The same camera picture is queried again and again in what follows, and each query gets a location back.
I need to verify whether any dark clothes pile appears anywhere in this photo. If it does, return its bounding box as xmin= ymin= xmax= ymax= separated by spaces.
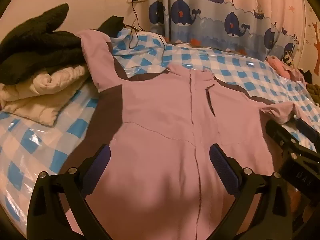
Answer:
xmin=300 ymin=70 xmax=320 ymax=100

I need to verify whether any pile of pink clothes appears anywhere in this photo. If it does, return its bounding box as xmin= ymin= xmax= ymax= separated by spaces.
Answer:
xmin=266 ymin=56 xmax=304 ymax=80

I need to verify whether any small black cloth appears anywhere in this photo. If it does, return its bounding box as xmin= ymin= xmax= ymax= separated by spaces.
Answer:
xmin=96 ymin=15 xmax=125 ymax=38

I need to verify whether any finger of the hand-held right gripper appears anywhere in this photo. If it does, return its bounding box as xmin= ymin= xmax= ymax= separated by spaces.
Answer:
xmin=296 ymin=117 xmax=320 ymax=153
xmin=265 ymin=120 xmax=304 ymax=160

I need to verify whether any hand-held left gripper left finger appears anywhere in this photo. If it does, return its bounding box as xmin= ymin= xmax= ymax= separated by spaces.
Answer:
xmin=26 ymin=144 xmax=112 ymax=240

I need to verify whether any black fleece garment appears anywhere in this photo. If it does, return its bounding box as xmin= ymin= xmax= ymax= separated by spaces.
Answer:
xmin=0 ymin=3 xmax=87 ymax=84

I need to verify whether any brown animal wall sticker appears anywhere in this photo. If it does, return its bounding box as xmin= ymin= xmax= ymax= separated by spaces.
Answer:
xmin=309 ymin=21 xmax=320 ymax=73

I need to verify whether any blue white checkered bed cover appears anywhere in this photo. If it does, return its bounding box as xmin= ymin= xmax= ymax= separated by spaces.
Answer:
xmin=0 ymin=26 xmax=320 ymax=230

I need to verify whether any pink and brown jacket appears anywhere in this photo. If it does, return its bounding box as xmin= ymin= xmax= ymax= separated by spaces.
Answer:
xmin=59 ymin=29 xmax=300 ymax=240

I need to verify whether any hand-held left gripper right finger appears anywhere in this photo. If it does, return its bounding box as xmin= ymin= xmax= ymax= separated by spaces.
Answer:
xmin=209 ymin=144 xmax=298 ymax=240

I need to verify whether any black charger cable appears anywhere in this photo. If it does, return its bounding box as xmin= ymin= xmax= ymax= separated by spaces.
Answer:
xmin=129 ymin=1 xmax=167 ymax=70

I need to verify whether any white padded jacket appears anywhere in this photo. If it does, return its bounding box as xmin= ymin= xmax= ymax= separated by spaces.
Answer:
xmin=0 ymin=64 xmax=92 ymax=127

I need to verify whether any black white striped cloth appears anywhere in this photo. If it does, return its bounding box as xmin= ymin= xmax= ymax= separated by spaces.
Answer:
xmin=282 ymin=47 xmax=297 ymax=65

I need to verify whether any whale print curtain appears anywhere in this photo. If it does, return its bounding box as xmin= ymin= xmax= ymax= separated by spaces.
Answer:
xmin=147 ymin=0 xmax=304 ymax=59

